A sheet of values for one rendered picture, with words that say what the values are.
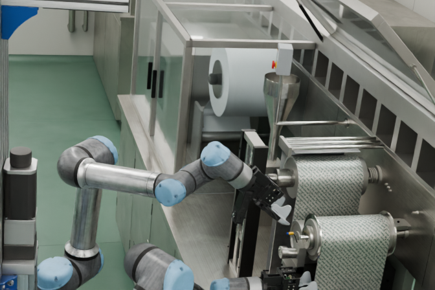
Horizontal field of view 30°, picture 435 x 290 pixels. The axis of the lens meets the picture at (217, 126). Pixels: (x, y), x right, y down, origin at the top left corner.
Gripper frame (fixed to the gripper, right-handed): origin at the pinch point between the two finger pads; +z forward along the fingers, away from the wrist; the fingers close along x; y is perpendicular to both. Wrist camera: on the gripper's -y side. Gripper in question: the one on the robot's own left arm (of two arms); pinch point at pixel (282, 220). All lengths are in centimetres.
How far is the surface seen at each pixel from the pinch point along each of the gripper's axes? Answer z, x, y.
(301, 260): 18.3, 2.7, -6.5
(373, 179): 31.3, 23.9, 27.3
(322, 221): 11.4, 0.5, 7.8
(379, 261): 34.5, -4.6, 10.8
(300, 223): 14.9, 13.0, 0.7
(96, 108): 84, 427, -102
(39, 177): 44, 301, -136
